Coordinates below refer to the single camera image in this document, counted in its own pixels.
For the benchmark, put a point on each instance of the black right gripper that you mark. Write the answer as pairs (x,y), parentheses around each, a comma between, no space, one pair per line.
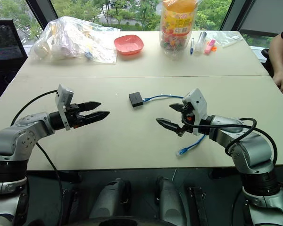
(188,122)

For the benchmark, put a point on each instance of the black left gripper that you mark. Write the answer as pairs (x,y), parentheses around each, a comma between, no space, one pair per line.
(74,117)

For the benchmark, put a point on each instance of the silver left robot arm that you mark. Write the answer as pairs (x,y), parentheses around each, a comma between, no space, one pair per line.
(16,139)

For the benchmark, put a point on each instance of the bystander bare forearm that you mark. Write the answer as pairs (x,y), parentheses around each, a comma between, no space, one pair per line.
(277,54)

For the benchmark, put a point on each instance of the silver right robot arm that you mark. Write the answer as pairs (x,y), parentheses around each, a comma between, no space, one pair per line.
(250,146)

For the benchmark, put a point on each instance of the black adapter box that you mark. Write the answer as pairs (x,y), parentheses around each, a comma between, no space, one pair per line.
(136,99)

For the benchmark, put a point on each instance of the bystander bare hand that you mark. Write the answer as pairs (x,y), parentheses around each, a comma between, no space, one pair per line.
(281,80)

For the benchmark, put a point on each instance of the blue pen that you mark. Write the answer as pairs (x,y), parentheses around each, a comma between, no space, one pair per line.
(192,46)

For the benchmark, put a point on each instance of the clear bag of paper scraps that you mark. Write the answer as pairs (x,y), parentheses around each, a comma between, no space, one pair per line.
(70,40)

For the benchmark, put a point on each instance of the pink plastic bowl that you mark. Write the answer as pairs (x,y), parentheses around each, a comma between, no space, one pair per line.
(129,44)

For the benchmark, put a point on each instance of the pink highlighter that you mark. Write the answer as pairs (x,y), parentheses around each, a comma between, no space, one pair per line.
(210,46)

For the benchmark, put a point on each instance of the clear plastic tube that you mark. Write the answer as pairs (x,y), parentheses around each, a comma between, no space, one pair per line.
(200,42)

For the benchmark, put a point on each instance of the small orange cap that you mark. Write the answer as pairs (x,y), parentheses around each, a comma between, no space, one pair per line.
(214,48)

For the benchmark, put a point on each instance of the dark grey rounded shape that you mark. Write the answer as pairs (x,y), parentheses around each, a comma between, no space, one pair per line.
(169,200)
(110,197)

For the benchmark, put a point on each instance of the clear plastic candy jar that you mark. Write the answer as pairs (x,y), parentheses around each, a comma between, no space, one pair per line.
(177,28)

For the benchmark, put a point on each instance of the clear zip bag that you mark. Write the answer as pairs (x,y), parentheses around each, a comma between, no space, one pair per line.
(226,38)

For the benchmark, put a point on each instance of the black chair armrest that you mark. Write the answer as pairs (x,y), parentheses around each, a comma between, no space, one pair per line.
(267,61)

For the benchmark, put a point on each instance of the black mesh office chair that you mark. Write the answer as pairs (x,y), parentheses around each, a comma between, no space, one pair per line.
(4,40)

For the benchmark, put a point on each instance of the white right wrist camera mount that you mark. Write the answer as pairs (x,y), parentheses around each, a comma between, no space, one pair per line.
(198,101)

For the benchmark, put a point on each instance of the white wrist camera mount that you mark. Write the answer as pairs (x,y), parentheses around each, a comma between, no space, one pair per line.
(198,101)
(63,95)

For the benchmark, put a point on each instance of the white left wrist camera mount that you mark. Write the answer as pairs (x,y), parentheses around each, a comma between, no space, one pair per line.
(63,95)

